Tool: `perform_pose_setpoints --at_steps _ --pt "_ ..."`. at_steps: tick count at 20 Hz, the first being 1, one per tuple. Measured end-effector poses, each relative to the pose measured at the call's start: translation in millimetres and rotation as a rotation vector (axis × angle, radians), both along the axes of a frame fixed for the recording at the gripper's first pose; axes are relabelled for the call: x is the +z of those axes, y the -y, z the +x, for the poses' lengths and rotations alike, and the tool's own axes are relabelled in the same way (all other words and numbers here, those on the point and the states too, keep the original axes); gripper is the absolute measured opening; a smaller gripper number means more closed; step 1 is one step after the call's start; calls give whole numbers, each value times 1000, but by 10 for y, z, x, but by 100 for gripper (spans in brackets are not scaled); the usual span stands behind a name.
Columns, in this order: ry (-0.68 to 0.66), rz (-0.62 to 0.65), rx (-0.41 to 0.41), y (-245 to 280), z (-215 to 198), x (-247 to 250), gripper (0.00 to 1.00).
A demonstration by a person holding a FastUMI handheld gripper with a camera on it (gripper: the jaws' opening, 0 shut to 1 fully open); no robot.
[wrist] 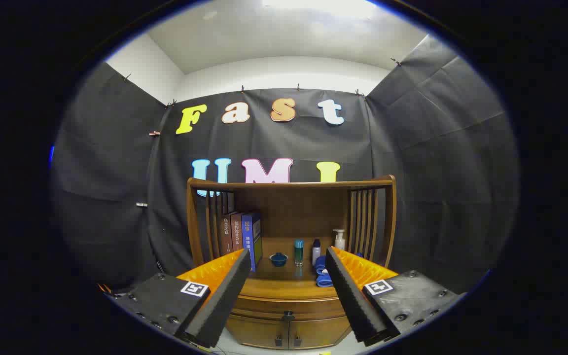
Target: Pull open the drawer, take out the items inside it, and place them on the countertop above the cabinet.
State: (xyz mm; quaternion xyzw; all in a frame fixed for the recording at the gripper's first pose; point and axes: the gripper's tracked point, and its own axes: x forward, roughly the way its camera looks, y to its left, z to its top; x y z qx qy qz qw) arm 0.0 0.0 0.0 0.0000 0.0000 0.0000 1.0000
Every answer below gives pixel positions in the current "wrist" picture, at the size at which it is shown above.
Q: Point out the white bottle dark cap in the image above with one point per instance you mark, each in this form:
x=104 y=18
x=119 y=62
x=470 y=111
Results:
x=316 y=254

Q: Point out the blue book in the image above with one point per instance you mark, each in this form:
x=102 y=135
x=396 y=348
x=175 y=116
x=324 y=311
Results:
x=248 y=236

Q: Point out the wooden cabinet door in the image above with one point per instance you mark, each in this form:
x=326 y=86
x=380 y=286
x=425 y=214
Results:
x=257 y=331
x=318 y=331

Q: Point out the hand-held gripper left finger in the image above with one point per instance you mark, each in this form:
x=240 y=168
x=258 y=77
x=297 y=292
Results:
x=220 y=301

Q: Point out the dark brown book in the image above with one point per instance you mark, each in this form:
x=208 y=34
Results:
x=227 y=236

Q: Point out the white pump bottle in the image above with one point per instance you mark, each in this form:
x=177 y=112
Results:
x=339 y=241

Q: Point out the wooden cabinet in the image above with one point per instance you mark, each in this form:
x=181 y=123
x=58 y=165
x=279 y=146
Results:
x=294 y=207

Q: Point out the blue folded towel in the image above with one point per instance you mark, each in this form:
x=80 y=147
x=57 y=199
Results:
x=321 y=281

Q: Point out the wooden drawer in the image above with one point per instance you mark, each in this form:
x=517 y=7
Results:
x=274 y=306

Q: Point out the wooden countertop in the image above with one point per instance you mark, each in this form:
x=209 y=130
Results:
x=289 y=281

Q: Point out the reddish brown book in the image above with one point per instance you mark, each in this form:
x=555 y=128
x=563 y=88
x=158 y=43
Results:
x=236 y=231

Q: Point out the black backdrop cloth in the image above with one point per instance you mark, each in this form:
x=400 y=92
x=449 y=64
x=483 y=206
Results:
x=116 y=172

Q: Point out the teal glass bottle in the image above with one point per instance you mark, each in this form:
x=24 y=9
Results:
x=299 y=252

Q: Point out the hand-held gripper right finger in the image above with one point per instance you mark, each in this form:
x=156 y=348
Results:
x=353 y=301

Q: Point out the blue lidded teacup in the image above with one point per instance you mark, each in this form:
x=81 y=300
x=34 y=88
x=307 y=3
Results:
x=278 y=260

